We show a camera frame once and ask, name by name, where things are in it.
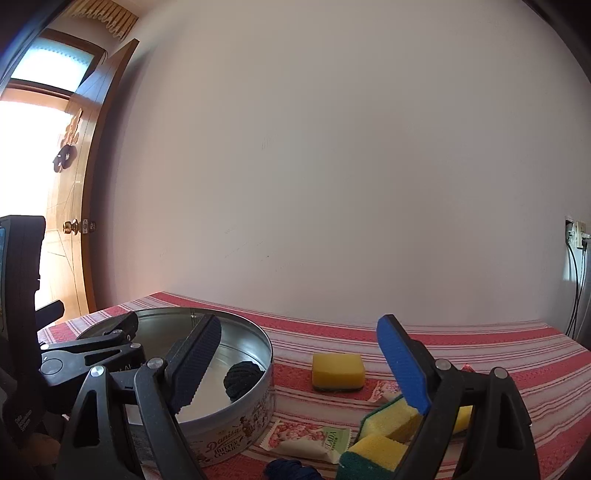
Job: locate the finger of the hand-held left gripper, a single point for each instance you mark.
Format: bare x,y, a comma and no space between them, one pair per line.
124,327

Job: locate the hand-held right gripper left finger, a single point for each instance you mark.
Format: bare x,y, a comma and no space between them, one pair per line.
198,364

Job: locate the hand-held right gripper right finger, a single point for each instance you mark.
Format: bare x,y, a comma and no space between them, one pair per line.
401,364

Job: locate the yellow green scouring sponge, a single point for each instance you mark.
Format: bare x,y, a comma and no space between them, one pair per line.
337,369
369,457
392,417

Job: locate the round metal cookie tin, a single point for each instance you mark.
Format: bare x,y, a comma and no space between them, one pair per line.
244,401

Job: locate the small white pink packet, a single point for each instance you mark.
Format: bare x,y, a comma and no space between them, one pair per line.
385,392

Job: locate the dark yarn ball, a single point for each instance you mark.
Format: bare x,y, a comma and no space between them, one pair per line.
244,381

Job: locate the brass door knob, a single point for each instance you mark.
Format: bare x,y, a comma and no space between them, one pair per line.
70,226

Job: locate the red striped tablecloth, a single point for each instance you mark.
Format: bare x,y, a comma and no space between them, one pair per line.
485,341

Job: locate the white green snack packet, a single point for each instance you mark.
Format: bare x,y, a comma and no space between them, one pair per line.
309,438

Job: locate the wooden door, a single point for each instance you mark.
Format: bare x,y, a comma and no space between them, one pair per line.
92,184

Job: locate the dark blue yarn bundle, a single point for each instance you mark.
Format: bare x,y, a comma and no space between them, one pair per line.
291,470

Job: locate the hanging door ornament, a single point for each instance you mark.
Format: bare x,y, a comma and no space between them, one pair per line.
67,147

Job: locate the window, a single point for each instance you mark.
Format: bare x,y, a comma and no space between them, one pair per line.
51,60

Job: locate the yellow curtain valance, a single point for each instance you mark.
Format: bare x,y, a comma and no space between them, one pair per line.
108,16

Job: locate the white wall socket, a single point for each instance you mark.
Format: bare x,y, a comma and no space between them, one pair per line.
576,232

